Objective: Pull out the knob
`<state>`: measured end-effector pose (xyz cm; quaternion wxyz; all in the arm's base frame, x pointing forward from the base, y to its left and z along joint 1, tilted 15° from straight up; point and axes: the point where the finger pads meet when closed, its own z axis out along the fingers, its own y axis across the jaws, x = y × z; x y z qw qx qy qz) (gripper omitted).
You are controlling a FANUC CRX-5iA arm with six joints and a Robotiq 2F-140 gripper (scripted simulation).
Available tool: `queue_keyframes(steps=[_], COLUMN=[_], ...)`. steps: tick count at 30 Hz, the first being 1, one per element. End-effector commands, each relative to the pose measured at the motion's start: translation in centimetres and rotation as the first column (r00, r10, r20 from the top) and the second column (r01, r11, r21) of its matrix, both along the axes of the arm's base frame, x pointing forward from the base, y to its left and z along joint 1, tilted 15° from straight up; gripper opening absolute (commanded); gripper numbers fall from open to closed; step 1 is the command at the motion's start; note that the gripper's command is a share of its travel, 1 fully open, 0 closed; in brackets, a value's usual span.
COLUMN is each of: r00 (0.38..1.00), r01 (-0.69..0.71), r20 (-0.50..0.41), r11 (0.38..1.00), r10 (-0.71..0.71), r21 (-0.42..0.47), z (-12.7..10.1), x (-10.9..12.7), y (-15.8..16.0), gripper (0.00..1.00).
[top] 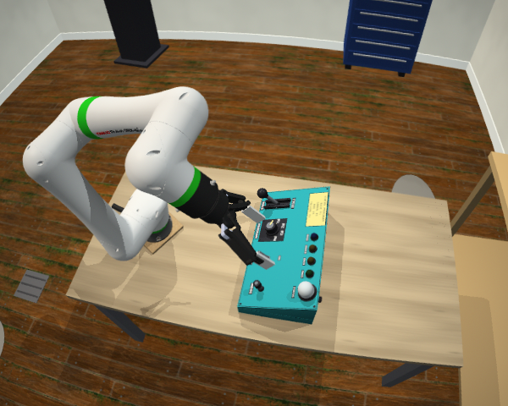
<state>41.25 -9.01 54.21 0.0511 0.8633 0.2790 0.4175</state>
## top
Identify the teal control panel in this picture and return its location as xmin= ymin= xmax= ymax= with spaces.
xmin=237 ymin=187 xmax=330 ymax=324

